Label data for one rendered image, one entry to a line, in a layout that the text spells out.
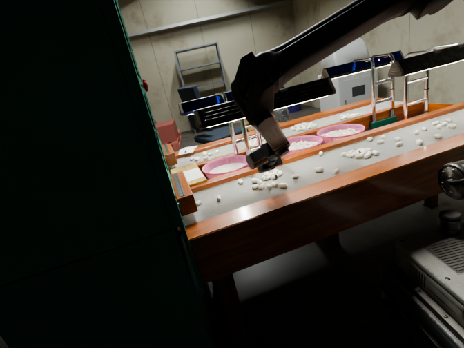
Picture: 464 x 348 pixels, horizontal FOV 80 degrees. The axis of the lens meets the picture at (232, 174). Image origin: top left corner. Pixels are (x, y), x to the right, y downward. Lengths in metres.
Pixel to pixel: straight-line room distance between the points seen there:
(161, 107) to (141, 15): 2.05
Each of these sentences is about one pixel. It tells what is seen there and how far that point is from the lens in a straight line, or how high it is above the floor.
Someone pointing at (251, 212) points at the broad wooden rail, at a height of 0.77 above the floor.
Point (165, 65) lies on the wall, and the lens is 7.28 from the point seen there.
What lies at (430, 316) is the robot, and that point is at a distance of 1.23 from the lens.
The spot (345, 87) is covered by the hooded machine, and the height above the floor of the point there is 0.71.
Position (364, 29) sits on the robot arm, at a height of 1.25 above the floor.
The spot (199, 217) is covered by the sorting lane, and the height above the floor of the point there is 0.74.
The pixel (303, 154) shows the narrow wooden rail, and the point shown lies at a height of 0.76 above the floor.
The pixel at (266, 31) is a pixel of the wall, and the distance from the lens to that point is 7.49.
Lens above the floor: 1.23
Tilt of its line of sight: 20 degrees down
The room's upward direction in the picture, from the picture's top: 13 degrees counter-clockwise
